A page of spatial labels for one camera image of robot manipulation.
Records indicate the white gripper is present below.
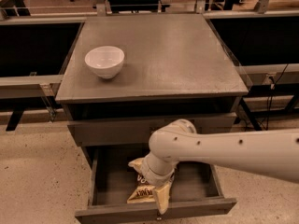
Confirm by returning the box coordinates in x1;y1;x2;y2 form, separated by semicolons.
128;154;174;215

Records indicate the brown chip bag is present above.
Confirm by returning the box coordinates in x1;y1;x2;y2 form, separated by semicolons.
127;174;154;203

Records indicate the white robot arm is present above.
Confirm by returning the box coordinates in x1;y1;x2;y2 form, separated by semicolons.
128;119;299;214

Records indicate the open middle drawer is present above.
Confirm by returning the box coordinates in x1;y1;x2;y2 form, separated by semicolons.
75;144;236;224

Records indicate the closed top drawer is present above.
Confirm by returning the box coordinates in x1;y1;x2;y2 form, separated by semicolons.
68;112;236;147

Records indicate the grey wooden drawer cabinet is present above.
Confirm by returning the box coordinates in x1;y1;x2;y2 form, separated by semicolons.
54;13;249;224

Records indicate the white ceramic bowl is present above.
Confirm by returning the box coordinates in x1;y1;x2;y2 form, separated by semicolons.
84;46;124;79

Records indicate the black floor cable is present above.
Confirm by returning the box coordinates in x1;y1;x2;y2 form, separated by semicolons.
242;63;291;133

